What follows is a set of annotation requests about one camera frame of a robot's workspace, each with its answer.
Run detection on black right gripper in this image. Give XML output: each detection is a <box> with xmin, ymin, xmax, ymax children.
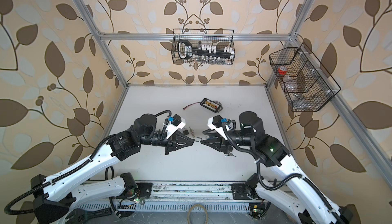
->
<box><xmin>200</xmin><ymin>126</ymin><xmax>253</xmax><ymax>154</ymax></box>

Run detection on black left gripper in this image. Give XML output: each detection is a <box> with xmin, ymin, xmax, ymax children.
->
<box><xmin>138</xmin><ymin>130</ymin><xmax>193</xmax><ymax>155</ymax></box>

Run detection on silver keys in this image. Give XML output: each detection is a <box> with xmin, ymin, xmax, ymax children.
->
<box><xmin>189</xmin><ymin>128</ymin><xmax>195</xmax><ymax>138</ymax></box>

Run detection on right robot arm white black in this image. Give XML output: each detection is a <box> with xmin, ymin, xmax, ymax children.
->
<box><xmin>201</xmin><ymin>111</ymin><xmax>353</xmax><ymax>224</ymax></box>

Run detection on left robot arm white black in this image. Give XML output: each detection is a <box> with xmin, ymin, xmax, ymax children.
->
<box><xmin>4</xmin><ymin>111</ymin><xmax>195</xmax><ymax>224</ymax></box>

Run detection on black charging board yellow connectors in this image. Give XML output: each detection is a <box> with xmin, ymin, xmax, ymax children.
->
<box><xmin>200</xmin><ymin>98</ymin><xmax>223</xmax><ymax>113</ymax></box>

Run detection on black tool set in basket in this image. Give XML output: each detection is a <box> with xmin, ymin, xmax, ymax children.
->
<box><xmin>177</xmin><ymin>40</ymin><xmax>235</xmax><ymax>60</ymax></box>

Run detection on red item in basket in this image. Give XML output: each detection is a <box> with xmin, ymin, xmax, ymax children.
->
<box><xmin>277</xmin><ymin>66</ymin><xmax>288</xmax><ymax>77</ymax></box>

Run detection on aluminium back crossbar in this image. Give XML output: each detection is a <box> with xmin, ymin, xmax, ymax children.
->
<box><xmin>97</xmin><ymin>32</ymin><xmax>292</xmax><ymax>42</ymax></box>

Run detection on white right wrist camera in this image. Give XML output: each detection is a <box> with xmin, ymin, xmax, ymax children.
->
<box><xmin>207</xmin><ymin>115</ymin><xmax>231</xmax><ymax>140</ymax></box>

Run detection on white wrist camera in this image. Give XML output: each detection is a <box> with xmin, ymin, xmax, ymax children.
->
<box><xmin>166</xmin><ymin>114</ymin><xmax>186</xmax><ymax>139</ymax></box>
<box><xmin>207</xmin><ymin>115</ymin><xmax>231</xmax><ymax>140</ymax></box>

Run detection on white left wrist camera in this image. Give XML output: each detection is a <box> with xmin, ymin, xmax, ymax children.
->
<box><xmin>166</xmin><ymin>114</ymin><xmax>186</xmax><ymax>139</ymax></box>

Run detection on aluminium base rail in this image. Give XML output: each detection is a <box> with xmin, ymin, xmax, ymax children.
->
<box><xmin>79</xmin><ymin>179</ymin><xmax>276</xmax><ymax>214</ymax></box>

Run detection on rope ring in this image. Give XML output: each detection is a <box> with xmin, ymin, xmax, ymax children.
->
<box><xmin>187</xmin><ymin>204</ymin><xmax>209</xmax><ymax>224</ymax></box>

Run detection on back wire basket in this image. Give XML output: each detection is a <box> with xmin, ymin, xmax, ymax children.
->
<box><xmin>171</xmin><ymin>28</ymin><xmax>236</xmax><ymax>65</ymax></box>

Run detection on wire basket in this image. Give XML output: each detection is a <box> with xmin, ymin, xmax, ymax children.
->
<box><xmin>269</xmin><ymin>43</ymin><xmax>341</xmax><ymax>112</ymax></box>
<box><xmin>171</xmin><ymin>28</ymin><xmax>236</xmax><ymax>65</ymax></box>

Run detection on right wire basket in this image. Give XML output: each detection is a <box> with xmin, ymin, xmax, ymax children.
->
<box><xmin>269</xmin><ymin>43</ymin><xmax>341</xmax><ymax>112</ymax></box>

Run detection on aluminium frame post right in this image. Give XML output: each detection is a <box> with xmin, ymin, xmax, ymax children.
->
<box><xmin>264</xmin><ymin>0</ymin><xmax>327</xmax><ymax>89</ymax></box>

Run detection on aluminium frame post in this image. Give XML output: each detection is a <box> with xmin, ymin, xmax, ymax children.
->
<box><xmin>72</xmin><ymin>0</ymin><xmax>128</xmax><ymax>89</ymax></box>
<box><xmin>264</xmin><ymin>0</ymin><xmax>327</xmax><ymax>89</ymax></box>

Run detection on aluminium frame post left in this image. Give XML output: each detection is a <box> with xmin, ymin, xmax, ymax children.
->
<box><xmin>72</xmin><ymin>0</ymin><xmax>128</xmax><ymax>89</ymax></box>

